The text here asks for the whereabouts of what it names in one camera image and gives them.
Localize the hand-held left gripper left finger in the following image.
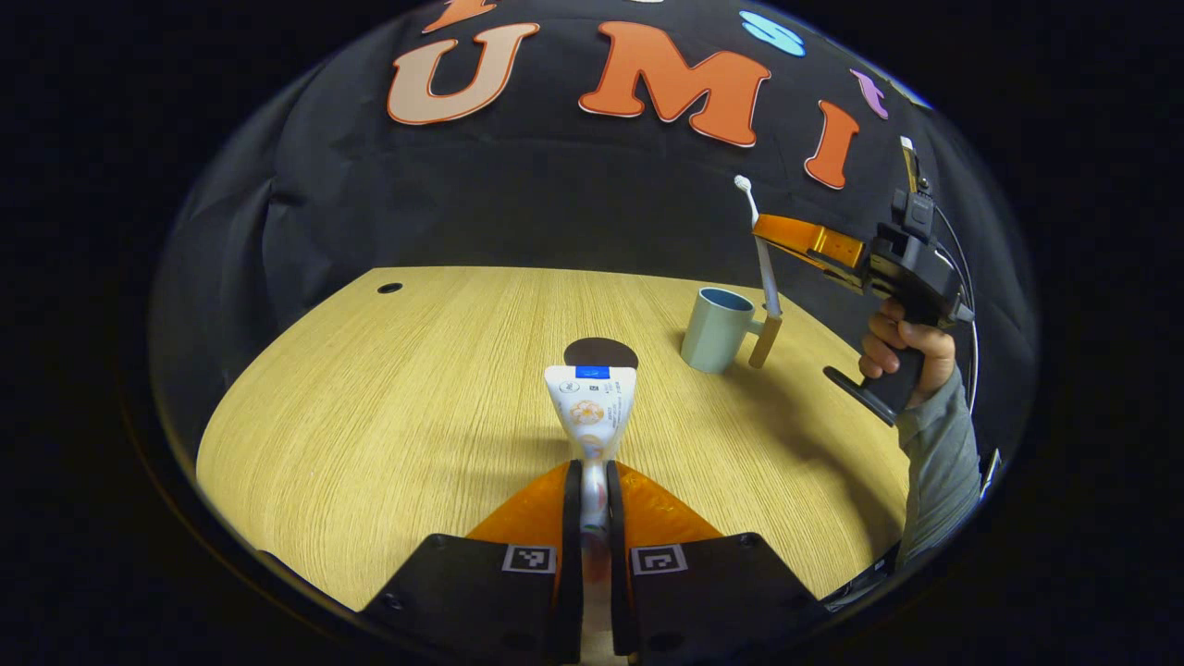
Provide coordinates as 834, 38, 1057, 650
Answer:
356, 460, 586, 665

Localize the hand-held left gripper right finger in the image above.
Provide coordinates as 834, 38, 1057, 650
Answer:
606, 460, 833, 665

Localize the dark round coaster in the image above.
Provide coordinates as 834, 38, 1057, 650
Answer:
563, 338, 639, 371

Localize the black backdrop cloth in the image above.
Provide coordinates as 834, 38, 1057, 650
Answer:
148, 0, 1037, 463

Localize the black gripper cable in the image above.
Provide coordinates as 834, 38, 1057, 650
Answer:
932, 203, 981, 417

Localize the white toothbrush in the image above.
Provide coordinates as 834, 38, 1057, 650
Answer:
734, 175, 783, 320

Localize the light blue cup wooden handle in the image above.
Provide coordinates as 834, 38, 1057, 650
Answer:
680, 287, 784, 375

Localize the white toothpaste tube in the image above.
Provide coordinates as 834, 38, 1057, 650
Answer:
543, 364, 639, 665

